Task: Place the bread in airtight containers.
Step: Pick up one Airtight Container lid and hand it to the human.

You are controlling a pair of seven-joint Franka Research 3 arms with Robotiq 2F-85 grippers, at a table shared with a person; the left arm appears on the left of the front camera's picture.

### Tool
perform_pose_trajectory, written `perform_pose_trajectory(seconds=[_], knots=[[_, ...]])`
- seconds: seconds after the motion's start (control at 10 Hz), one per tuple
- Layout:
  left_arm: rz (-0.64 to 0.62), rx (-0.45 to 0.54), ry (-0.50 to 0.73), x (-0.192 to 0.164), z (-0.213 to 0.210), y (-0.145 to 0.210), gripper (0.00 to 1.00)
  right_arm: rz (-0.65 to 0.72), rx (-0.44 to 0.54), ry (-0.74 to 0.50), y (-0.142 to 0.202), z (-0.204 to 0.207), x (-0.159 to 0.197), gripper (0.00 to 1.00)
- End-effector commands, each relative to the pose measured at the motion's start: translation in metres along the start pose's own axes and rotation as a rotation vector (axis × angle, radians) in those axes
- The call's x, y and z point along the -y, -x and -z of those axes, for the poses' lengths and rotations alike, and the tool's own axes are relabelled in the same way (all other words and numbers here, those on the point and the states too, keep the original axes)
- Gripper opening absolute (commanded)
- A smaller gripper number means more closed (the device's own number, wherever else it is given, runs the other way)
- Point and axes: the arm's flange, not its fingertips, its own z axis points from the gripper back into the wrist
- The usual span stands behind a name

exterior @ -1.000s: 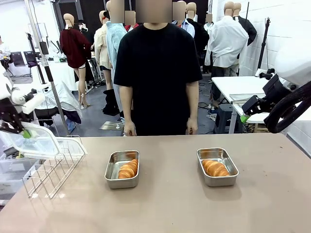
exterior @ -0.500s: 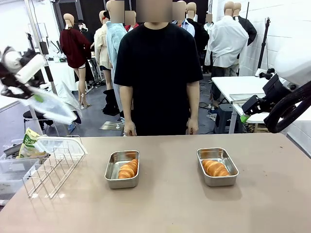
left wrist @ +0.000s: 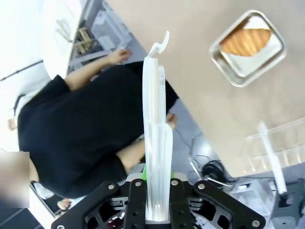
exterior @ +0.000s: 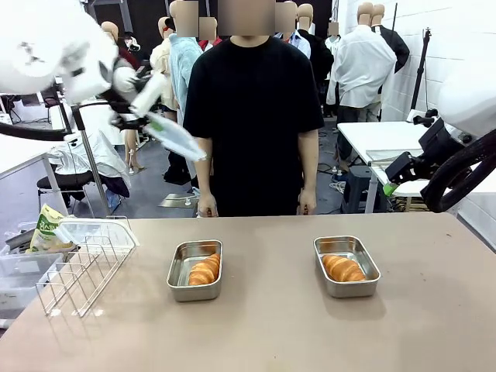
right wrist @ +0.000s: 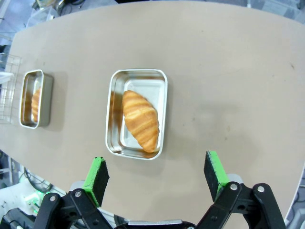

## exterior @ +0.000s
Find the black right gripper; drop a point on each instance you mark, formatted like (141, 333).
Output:
(441, 141)

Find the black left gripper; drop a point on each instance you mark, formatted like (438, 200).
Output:
(124, 112)

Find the clear plastic lid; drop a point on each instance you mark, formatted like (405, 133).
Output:
(97, 230)
(178, 141)

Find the golden croissant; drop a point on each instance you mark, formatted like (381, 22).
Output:
(343, 268)
(203, 271)

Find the rectangular steel container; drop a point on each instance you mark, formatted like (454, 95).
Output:
(180, 286)
(348, 288)

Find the person's left forearm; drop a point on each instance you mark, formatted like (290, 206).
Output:
(308, 159)

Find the person's right forearm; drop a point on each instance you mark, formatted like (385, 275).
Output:
(204, 174)

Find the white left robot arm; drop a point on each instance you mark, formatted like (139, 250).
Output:
(50, 46)

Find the person's right hand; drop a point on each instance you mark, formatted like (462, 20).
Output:
(207, 205)

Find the person's left hand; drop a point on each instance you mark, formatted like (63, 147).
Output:
(308, 202)

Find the mannequin in dark red jacket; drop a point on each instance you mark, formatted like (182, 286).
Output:
(131, 151)

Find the white side table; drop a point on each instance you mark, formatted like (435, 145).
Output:
(379, 135)

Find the grey plastic stool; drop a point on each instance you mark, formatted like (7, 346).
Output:
(358, 190)

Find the mannequin in beige shirt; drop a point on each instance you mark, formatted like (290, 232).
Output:
(164, 58)

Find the metal stand pole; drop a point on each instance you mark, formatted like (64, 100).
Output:
(95, 170)

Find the black tripod pole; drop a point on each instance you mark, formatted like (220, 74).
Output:
(420, 77)

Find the person's black t-shirt torso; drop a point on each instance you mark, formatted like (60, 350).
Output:
(252, 116)

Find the black office chair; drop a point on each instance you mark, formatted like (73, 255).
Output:
(66, 182)

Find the mannequin in white shirt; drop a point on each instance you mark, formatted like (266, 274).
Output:
(360, 66)

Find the mannequin in black white jacket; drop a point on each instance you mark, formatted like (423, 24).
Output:
(399, 46)

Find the mannequin in black coat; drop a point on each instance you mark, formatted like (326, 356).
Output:
(319, 54)

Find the white work table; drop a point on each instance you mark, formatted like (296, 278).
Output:
(19, 155)

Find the green snack bag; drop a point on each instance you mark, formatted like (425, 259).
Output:
(46, 232)

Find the clear plastic storage bin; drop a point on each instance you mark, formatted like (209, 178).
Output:
(23, 279)

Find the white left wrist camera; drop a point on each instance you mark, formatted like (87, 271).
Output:
(149, 95)

